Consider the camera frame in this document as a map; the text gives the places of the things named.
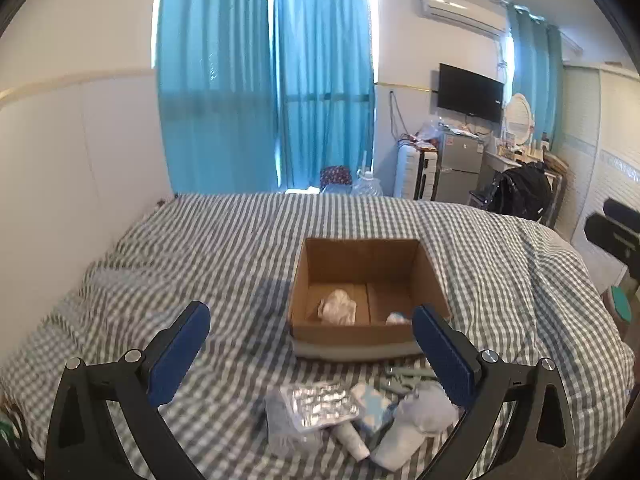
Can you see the black wall television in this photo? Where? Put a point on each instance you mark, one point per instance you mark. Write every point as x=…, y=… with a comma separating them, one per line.
x=470, y=94

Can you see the plastic bag on fridge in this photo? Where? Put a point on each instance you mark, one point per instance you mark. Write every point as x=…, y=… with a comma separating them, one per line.
x=431, y=131

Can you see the clear floss pick jar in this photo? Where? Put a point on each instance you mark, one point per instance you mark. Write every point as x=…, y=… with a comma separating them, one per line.
x=284, y=440

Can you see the blue patterned tissue pack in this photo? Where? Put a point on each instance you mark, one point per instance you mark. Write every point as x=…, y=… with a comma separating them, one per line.
x=376, y=411

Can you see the white louvred wardrobe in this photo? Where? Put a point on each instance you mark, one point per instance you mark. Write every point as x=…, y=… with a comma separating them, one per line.
x=599, y=141

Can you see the blue curtain panel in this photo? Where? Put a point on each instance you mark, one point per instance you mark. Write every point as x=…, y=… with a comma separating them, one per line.
x=325, y=79
x=215, y=95

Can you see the white cream tube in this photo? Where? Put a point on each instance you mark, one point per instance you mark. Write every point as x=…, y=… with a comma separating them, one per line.
x=346, y=434

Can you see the grey checked bed cover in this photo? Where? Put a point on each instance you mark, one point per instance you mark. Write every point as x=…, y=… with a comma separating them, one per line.
x=512, y=286

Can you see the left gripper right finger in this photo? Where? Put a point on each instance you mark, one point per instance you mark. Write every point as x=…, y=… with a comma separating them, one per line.
x=539, y=440

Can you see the white dressing table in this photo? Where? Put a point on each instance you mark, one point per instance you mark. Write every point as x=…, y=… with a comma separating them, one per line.
x=492, y=163

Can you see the green topped stool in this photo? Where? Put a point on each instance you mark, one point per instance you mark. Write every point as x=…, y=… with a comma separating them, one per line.
x=619, y=307

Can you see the white cloth bundle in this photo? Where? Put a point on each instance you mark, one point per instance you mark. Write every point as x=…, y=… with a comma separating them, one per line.
x=337, y=308

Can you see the black jacket on chair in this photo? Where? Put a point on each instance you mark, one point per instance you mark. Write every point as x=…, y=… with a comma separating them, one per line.
x=522, y=192

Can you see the brown cardboard box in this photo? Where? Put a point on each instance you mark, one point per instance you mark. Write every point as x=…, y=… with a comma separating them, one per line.
x=382, y=276

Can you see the red patterned bag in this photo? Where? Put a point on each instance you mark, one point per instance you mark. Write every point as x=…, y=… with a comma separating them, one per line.
x=335, y=175

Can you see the grey white sock bundle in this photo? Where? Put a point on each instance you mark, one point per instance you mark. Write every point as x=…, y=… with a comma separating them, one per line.
x=426, y=412

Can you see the silver blister pill pack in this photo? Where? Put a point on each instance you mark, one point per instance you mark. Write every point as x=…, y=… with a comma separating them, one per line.
x=319, y=405

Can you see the small white plush toy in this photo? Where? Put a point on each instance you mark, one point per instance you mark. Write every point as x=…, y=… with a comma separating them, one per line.
x=397, y=318

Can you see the silver mini fridge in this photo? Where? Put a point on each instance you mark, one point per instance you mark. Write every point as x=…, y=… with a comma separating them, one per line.
x=459, y=159

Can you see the white air conditioner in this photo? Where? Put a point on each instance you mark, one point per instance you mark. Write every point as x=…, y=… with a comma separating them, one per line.
x=467, y=15

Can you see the white suitcase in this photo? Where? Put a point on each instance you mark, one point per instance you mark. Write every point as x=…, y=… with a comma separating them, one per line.
x=416, y=171

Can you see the blue curtain left panel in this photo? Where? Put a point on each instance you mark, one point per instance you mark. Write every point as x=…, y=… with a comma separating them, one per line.
x=215, y=95

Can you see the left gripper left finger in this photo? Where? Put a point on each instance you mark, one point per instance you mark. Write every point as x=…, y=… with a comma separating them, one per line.
x=82, y=440

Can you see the blue curtain right panel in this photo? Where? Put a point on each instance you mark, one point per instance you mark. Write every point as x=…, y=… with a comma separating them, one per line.
x=325, y=79

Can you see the clear water jug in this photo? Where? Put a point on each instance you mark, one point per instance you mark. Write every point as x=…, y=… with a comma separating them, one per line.
x=366, y=184

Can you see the white oval mirror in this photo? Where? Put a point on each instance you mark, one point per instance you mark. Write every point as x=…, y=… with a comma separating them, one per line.
x=518, y=121

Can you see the blue side window curtain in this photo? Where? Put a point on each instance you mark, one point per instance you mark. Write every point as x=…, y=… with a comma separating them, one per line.
x=538, y=68

